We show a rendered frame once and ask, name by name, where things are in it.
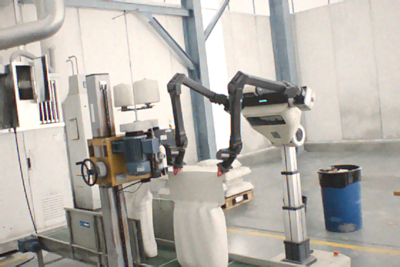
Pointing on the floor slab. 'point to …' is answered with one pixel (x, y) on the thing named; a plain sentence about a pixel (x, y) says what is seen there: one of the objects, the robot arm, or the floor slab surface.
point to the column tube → (117, 259)
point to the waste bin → (341, 198)
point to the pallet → (237, 201)
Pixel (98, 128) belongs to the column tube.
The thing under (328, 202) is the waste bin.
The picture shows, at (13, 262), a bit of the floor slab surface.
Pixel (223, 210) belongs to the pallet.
